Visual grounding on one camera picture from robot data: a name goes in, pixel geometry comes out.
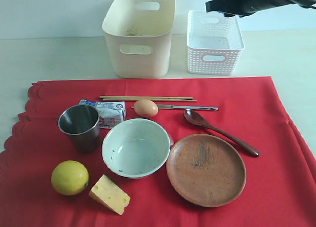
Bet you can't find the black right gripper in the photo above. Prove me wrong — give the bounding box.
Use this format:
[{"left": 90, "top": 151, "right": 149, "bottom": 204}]
[{"left": 205, "top": 0, "right": 316, "bottom": 17}]

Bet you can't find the brown egg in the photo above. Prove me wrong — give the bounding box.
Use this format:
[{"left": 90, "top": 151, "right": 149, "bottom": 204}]
[{"left": 133, "top": 100, "right": 158, "bottom": 118}]

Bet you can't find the blue white milk carton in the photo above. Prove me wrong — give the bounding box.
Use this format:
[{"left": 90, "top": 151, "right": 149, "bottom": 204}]
[{"left": 79, "top": 99, "right": 126, "bottom": 129}]

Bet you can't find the white ceramic bowl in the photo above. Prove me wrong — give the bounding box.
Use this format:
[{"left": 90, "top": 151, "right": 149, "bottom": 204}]
[{"left": 101, "top": 118, "right": 173, "bottom": 179}]

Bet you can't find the stainless steel cup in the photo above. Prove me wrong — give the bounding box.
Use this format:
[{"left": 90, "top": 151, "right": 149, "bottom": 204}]
[{"left": 58, "top": 104, "right": 100, "bottom": 153}]

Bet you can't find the yellow cheese wedge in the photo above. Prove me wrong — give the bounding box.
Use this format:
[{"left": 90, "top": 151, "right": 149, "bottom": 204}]
[{"left": 88, "top": 175, "right": 130, "bottom": 215}]

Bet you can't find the yellow lemon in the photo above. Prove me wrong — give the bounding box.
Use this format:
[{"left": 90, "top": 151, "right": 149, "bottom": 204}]
[{"left": 51, "top": 160, "right": 89, "bottom": 196}]

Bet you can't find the white perforated plastic basket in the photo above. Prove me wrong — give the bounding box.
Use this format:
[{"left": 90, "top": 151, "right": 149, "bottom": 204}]
[{"left": 187, "top": 10, "right": 244, "bottom": 76}]

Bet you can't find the cream plastic bin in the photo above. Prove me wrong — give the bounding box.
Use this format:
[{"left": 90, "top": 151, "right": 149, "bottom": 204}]
[{"left": 102, "top": 0, "right": 176, "bottom": 78}]

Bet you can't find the metal table knife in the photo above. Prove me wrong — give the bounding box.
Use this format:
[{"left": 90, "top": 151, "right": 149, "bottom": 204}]
[{"left": 131, "top": 104, "right": 219, "bottom": 112}]

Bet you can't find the dark wooden spoon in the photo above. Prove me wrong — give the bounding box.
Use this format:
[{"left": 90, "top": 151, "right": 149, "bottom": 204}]
[{"left": 184, "top": 109, "right": 260, "bottom": 157}]

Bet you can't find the lower wooden chopstick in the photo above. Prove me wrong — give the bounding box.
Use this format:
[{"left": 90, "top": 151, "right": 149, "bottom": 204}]
[{"left": 102, "top": 98, "right": 197, "bottom": 102}]

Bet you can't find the brown wooden plate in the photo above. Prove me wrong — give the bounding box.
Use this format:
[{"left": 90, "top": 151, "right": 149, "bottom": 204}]
[{"left": 166, "top": 134, "right": 246, "bottom": 207}]

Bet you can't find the red tablecloth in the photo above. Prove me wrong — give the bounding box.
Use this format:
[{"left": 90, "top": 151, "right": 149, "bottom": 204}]
[{"left": 0, "top": 77, "right": 316, "bottom": 227}]

